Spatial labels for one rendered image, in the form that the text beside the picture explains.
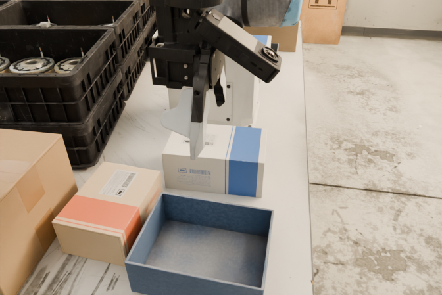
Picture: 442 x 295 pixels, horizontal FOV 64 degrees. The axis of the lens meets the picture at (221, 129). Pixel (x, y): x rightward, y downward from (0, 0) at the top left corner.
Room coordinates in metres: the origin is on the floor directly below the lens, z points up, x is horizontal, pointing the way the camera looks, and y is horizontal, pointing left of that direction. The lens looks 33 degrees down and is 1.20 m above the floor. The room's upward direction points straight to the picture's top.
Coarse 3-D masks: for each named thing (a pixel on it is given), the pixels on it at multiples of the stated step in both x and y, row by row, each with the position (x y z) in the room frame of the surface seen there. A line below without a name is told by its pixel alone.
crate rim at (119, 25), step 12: (24, 0) 1.19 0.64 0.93; (36, 0) 1.19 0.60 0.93; (48, 0) 1.19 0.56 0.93; (60, 0) 1.19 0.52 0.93; (72, 0) 1.19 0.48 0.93; (84, 0) 1.19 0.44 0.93; (96, 0) 1.19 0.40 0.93; (108, 0) 1.19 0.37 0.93; (120, 0) 1.19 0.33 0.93; (132, 0) 1.19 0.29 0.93; (132, 12) 1.08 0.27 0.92; (120, 24) 0.94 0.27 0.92
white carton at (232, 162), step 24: (168, 144) 0.58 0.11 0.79; (216, 144) 0.58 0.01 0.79; (240, 144) 0.58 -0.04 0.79; (264, 144) 0.58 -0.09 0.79; (168, 168) 0.55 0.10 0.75; (192, 168) 0.54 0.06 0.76; (216, 168) 0.53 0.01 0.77; (240, 168) 0.52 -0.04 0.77; (216, 192) 0.53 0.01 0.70; (240, 192) 0.52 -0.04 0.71
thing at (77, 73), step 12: (108, 36) 0.83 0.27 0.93; (96, 48) 0.75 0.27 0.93; (84, 60) 0.67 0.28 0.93; (96, 60) 0.72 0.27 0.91; (72, 72) 0.62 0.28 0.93; (84, 72) 0.65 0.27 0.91; (0, 84) 0.60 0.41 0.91; (12, 84) 0.60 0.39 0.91; (24, 84) 0.60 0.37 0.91; (36, 84) 0.60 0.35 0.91; (48, 84) 0.60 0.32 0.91; (60, 84) 0.60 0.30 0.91; (72, 84) 0.60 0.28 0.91
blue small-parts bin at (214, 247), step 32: (160, 224) 0.44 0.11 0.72; (192, 224) 0.45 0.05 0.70; (224, 224) 0.43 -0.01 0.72; (256, 224) 0.42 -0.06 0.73; (128, 256) 0.33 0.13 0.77; (160, 256) 0.38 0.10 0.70; (192, 256) 0.38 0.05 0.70; (224, 256) 0.38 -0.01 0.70; (256, 256) 0.38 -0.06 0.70; (160, 288) 0.31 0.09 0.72; (192, 288) 0.29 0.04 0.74; (224, 288) 0.28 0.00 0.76; (256, 288) 0.28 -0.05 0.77
